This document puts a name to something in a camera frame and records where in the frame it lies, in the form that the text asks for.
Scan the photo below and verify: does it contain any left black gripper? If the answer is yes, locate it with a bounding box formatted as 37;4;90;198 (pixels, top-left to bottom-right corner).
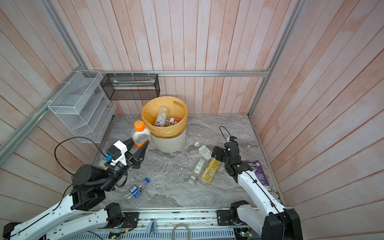
100;133;150;191

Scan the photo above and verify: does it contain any orange cap juice bottle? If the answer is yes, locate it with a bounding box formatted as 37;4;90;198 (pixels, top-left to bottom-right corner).
131;120;151;149

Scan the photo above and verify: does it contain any black white label bottle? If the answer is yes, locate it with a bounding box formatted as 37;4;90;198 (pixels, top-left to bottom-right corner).
154;106;169;127

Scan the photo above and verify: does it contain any red label clear bottle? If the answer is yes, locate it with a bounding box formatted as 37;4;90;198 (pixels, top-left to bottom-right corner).
168;118;181;126

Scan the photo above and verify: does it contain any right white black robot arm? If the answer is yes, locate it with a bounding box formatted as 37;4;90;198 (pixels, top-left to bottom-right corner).
212;136;303;240

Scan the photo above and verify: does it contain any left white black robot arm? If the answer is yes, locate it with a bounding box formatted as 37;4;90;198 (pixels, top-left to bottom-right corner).
3;139;150;240

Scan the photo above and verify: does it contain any cream plastic waste bin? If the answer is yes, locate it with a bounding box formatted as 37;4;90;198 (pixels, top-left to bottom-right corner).
151;129;187;154

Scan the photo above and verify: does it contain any yellow bin liner bag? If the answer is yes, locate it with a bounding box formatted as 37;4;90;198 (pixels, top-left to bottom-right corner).
141;96;188;138

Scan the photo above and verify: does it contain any yellow label tea bottle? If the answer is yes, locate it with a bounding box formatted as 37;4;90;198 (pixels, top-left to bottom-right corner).
199;158;221;185

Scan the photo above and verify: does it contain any green label clear bottle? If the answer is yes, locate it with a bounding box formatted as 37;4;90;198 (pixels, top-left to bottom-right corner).
194;142;212;161

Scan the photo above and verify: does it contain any small green label bottle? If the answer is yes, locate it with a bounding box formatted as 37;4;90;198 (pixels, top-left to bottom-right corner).
188;159;206;185

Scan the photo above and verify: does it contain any blue label crushed bottle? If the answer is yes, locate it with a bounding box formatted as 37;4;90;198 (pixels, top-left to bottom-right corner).
124;178;150;200

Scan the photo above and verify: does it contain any black wire mesh basket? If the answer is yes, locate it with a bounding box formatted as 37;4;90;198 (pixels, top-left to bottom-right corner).
101;73;161;101

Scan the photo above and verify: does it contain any white wire mesh shelf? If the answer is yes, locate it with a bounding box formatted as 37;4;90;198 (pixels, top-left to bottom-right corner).
49;71;116;144

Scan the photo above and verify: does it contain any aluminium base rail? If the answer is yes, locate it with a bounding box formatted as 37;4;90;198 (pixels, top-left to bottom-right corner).
51;206;302;232

